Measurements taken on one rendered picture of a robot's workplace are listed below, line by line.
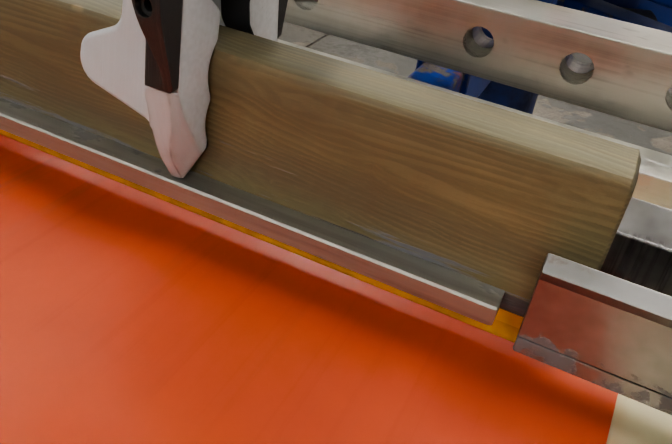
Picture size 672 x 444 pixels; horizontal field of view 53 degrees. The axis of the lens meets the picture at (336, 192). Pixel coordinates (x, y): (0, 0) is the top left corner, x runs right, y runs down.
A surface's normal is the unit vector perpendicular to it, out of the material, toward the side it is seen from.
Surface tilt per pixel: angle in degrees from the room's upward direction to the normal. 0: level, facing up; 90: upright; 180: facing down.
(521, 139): 26
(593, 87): 90
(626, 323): 90
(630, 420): 0
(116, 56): 83
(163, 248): 0
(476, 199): 90
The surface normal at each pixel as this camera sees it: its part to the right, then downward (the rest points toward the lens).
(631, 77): -0.44, 0.44
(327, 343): 0.12, -0.83
